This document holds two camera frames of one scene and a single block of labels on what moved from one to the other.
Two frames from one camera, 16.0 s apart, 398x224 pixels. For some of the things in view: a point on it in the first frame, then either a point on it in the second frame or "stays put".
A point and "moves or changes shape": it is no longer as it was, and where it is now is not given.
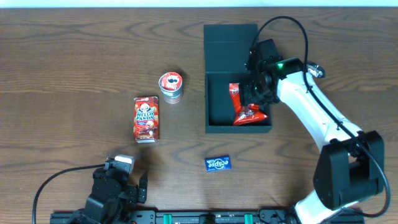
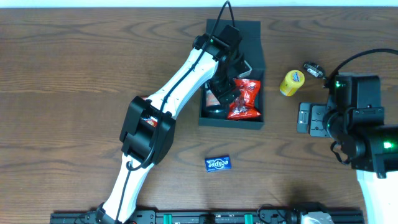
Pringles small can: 170,84 moves or changes shape
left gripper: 134,193 -> 226,94
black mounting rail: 268,216 stays put
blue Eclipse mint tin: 217,163 stays put
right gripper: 249,94 -> 313,119
